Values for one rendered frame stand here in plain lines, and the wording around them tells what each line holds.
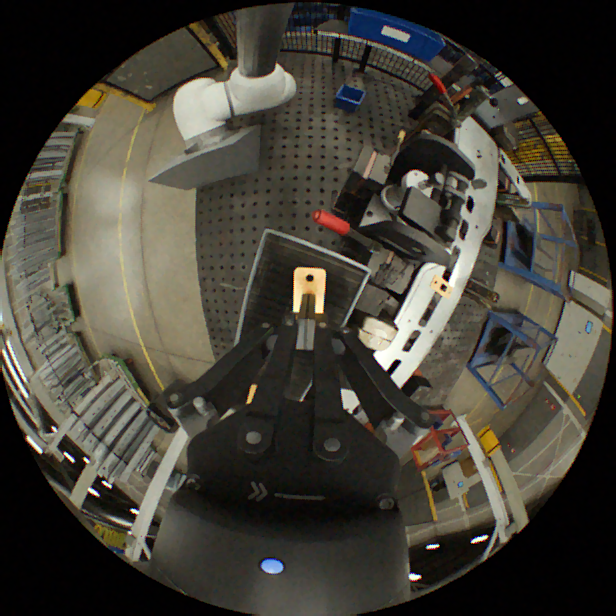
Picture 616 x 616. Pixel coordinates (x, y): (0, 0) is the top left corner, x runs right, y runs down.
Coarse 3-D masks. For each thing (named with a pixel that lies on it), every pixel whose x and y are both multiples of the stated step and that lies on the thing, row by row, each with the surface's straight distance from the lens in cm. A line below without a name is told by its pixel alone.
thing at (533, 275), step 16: (544, 208) 242; (560, 208) 235; (512, 224) 263; (528, 224) 315; (512, 240) 260; (528, 240) 265; (560, 240) 346; (512, 256) 260; (528, 256) 260; (544, 256) 286; (576, 256) 340; (512, 272) 264; (528, 272) 229; (560, 272) 219; (544, 288) 333; (560, 288) 217
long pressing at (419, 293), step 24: (480, 144) 78; (480, 168) 70; (480, 192) 65; (480, 216) 63; (456, 240) 53; (480, 240) 62; (432, 264) 47; (456, 264) 54; (408, 288) 46; (456, 288) 55; (408, 312) 47; (432, 312) 53; (408, 336) 51; (432, 336) 56; (384, 360) 53; (408, 360) 57
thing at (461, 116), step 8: (480, 88) 56; (472, 96) 58; (480, 96) 55; (488, 96) 55; (464, 104) 60; (472, 104) 57; (480, 104) 57; (496, 104) 57; (464, 112) 59; (472, 112) 58; (464, 120) 61
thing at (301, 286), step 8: (296, 272) 22; (304, 272) 22; (312, 272) 22; (320, 272) 22; (296, 280) 22; (304, 280) 22; (320, 280) 22; (296, 288) 22; (304, 288) 22; (312, 288) 22; (320, 288) 22; (296, 296) 23; (320, 296) 23; (296, 304) 23; (320, 304) 23; (320, 312) 23
